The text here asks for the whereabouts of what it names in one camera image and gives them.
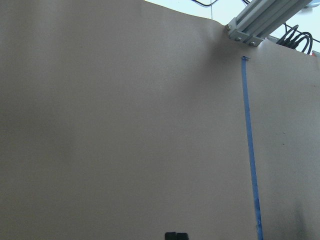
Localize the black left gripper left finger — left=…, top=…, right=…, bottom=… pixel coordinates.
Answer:
left=164, top=232, right=177, bottom=240

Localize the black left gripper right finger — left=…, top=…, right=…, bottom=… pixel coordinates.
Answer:
left=176, top=232, right=188, bottom=240

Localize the black cable bundle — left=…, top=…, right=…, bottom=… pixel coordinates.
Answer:
left=276, top=24, right=315, bottom=55

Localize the grey aluminium frame post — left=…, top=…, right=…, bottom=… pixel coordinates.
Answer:
left=226, top=0, right=312, bottom=47

